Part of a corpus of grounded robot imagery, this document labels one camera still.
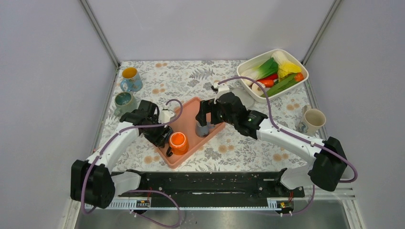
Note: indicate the pink plastic tray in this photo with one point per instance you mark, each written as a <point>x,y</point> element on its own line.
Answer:
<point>186,124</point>

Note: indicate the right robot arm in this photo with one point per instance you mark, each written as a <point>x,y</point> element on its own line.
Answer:
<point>325,158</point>

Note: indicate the cream floral tall mug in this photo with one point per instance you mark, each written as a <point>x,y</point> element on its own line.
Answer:
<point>312,120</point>

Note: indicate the grey small mug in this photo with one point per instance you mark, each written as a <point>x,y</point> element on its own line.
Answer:
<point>203,131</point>

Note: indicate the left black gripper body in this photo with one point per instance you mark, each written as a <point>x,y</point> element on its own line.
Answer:
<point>153,132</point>

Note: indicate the white rectangular basin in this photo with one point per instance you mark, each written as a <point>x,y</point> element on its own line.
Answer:
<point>258,60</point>

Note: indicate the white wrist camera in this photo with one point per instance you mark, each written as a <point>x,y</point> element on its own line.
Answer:
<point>219,89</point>
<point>166,116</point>

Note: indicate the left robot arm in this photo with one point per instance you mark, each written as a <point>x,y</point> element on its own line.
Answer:
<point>92,181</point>

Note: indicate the light blue butterfly mug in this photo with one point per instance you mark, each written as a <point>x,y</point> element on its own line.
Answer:
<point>131,80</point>

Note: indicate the toy bok choy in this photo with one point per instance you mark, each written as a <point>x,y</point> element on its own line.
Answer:
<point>264,70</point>

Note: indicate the toy mushroom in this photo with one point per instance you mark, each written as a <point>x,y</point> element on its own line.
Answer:
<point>258,88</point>

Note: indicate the toy red chili pepper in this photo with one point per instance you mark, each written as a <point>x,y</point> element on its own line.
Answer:
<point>271,77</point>

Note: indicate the toy napa cabbage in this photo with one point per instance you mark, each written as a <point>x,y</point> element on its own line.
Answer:
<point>285,66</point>

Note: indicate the floral table mat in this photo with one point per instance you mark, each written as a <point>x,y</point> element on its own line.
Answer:
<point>176,82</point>

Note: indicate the orange mug black handle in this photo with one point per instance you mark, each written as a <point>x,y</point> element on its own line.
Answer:
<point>178,144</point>

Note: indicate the toy green cucumber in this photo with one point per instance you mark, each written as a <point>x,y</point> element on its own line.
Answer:
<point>283,85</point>

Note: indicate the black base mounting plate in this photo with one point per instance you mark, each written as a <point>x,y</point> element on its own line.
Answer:
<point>213,189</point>

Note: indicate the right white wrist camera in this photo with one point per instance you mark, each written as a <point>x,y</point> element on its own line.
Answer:
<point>219,89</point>

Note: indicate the grey oval stone pad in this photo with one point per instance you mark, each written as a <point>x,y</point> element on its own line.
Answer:
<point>245,98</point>

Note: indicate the teal green round mug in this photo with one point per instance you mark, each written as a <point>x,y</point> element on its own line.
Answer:
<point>125,102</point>

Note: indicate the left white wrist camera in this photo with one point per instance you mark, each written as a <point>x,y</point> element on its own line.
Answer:
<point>166,116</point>

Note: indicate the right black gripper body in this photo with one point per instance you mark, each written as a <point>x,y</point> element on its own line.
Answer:
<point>218,115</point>

